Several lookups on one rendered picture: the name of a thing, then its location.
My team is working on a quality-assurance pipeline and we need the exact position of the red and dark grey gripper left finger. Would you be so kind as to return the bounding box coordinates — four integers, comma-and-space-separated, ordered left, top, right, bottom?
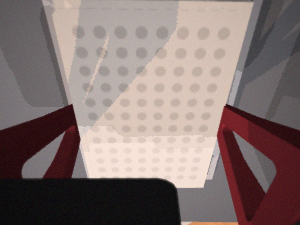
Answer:
0, 104, 81, 178

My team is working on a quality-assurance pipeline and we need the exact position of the cream well plate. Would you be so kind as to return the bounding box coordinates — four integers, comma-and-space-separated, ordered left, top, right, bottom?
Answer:
52, 0, 254, 188

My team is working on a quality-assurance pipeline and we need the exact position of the black thermal cycler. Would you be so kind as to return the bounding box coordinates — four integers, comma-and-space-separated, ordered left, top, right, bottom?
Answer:
0, 0, 300, 222

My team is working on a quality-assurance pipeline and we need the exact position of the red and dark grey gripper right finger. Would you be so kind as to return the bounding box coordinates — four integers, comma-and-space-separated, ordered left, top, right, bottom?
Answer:
217, 104, 300, 225

